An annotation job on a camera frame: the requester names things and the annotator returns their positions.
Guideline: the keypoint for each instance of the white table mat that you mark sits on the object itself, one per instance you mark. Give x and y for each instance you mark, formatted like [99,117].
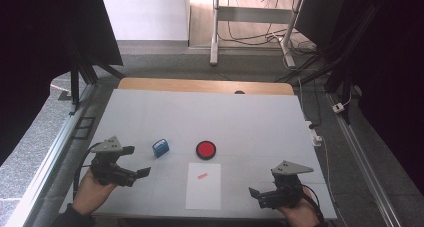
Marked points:
[233,120]

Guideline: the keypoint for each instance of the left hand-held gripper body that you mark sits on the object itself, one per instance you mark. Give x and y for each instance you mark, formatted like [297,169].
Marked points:
[110,170]

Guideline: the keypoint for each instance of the white desk frame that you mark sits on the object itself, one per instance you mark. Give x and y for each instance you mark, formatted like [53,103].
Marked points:
[253,14]

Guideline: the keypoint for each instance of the aluminium rail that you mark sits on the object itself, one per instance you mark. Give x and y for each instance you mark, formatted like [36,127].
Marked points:
[50,157]
[363,167]

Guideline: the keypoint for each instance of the black curtain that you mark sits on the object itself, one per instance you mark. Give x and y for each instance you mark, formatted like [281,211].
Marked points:
[40,53]
[393,70]

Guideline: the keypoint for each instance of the white paper sheet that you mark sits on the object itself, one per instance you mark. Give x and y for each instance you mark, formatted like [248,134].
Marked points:
[204,190]

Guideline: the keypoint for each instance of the blue stamp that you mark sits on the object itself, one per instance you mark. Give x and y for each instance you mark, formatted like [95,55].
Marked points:
[160,144]

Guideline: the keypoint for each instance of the white power strip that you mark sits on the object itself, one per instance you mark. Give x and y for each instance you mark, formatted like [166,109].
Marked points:
[315,135]

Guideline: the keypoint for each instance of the person's left hand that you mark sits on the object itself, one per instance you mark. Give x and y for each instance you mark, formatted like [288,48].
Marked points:
[91,195]

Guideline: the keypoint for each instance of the red ink pad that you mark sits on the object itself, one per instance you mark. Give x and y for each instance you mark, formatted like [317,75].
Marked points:
[206,149]

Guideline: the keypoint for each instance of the black stand leg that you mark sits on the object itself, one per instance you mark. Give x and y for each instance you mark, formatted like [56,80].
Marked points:
[74,87]

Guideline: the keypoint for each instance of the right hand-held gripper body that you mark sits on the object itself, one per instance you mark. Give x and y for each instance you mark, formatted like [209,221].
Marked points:
[286,195]

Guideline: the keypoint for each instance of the person's right hand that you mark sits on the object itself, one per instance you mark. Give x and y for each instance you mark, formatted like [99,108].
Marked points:
[305,213]

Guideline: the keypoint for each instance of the transparent blue stamp cap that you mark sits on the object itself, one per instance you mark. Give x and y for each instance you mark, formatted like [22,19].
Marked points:
[161,152]

